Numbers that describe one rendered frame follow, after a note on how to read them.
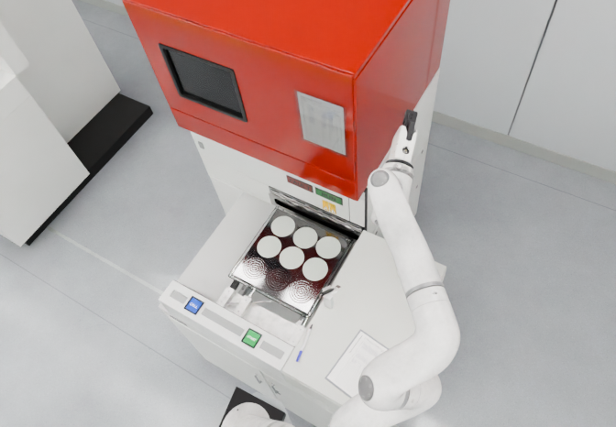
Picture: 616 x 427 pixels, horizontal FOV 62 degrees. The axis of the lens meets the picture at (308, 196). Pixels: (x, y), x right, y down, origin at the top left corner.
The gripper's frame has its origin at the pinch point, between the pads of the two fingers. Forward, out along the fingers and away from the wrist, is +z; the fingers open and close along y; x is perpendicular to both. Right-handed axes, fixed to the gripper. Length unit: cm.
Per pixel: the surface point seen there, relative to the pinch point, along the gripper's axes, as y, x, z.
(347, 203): 59, -6, -7
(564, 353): 139, 127, -22
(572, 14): 69, 77, 124
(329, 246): 78, -7, -19
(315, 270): 77, -10, -31
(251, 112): 29, -46, 3
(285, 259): 80, -23, -29
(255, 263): 82, -34, -33
